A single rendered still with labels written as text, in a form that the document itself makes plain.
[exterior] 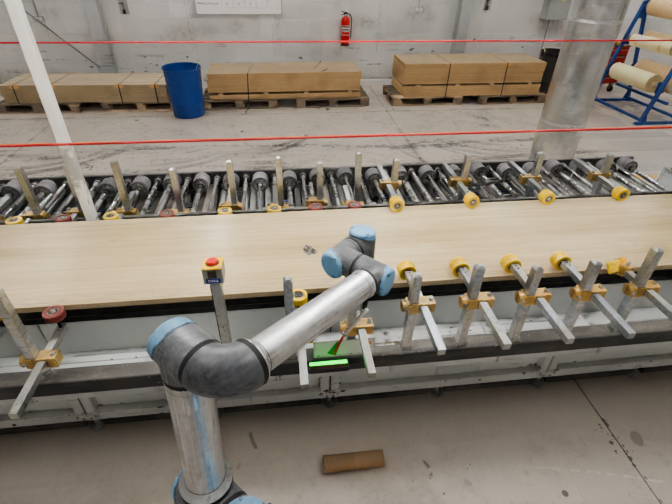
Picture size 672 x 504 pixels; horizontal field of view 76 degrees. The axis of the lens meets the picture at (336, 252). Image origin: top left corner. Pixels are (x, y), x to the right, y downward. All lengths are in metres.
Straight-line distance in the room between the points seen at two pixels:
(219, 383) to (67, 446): 1.94
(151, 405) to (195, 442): 1.37
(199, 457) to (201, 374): 0.37
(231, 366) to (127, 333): 1.28
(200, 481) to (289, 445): 1.17
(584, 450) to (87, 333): 2.53
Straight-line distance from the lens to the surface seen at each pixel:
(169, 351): 0.99
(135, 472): 2.58
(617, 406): 3.09
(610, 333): 2.38
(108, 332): 2.18
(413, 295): 1.73
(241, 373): 0.93
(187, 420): 1.14
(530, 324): 2.37
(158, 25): 8.65
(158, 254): 2.26
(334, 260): 1.30
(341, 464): 2.34
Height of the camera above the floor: 2.13
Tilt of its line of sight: 35 degrees down
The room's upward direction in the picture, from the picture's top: 1 degrees clockwise
